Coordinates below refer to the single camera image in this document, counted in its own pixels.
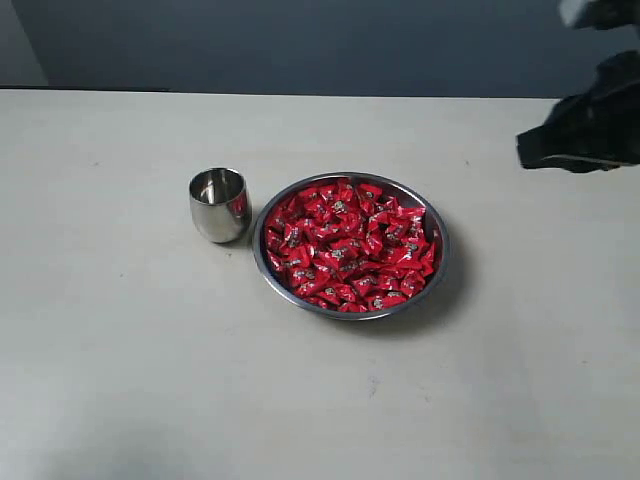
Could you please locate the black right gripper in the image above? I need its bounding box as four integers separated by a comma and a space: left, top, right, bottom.
516, 50, 639, 174

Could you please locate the stainless steel bowl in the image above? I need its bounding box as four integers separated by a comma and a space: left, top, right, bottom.
251, 171, 451, 322

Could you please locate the pile of red wrapped candies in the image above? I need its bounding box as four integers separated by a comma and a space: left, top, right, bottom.
264, 176, 441, 314

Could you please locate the stainless steel cup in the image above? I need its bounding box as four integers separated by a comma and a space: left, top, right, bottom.
189, 167, 252, 244

